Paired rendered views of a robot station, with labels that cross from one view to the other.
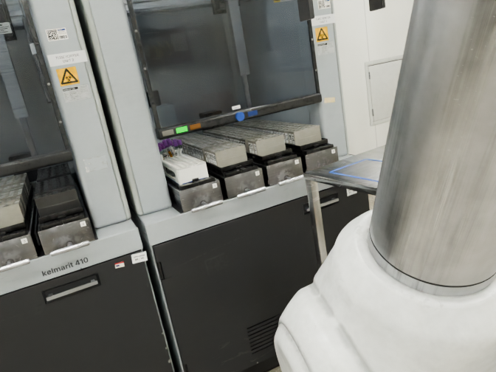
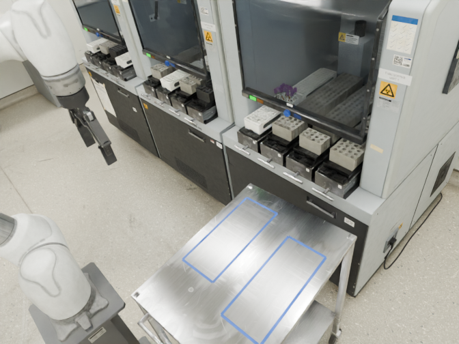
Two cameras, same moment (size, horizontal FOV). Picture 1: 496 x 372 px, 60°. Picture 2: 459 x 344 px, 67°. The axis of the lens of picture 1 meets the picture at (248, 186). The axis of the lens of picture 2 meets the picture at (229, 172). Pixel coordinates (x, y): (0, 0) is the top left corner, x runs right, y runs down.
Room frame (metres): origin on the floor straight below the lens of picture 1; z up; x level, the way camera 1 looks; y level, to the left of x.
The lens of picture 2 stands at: (0.85, -1.11, 1.79)
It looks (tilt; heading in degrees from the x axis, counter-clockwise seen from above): 42 degrees down; 76
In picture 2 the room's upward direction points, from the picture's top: 10 degrees counter-clockwise
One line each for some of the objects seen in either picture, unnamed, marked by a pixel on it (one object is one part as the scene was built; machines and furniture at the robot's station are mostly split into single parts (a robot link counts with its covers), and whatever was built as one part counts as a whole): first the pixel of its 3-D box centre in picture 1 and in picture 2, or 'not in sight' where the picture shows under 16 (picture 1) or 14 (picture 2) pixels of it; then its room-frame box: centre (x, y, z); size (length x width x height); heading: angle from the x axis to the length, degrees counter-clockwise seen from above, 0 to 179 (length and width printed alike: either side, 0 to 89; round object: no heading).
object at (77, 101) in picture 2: not in sight; (77, 104); (0.71, -0.20, 1.36); 0.08 x 0.07 x 0.09; 112
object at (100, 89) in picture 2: not in sight; (102, 97); (0.60, 1.76, 0.43); 0.27 x 0.02 x 0.36; 112
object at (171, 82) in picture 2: not in sight; (185, 76); (1.18, 0.87, 0.83); 0.30 x 0.10 x 0.06; 22
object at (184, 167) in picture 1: (180, 168); (272, 112); (1.45, 0.22, 0.83); 0.30 x 0.10 x 0.06; 22
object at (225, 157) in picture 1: (230, 156); (283, 131); (1.42, 0.04, 0.85); 0.12 x 0.02 x 0.06; 113
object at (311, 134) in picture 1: (306, 136); (343, 158); (1.53, -0.24, 0.85); 0.12 x 0.02 x 0.06; 111
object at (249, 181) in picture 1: (211, 167); (315, 120); (1.63, 0.13, 0.78); 0.73 x 0.14 x 0.09; 22
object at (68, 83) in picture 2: not in sight; (64, 79); (0.71, -0.20, 1.43); 0.09 x 0.09 x 0.06
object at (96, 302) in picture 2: not in sight; (74, 305); (0.43, -0.33, 0.73); 0.22 x 0.18 x 0.06; 112
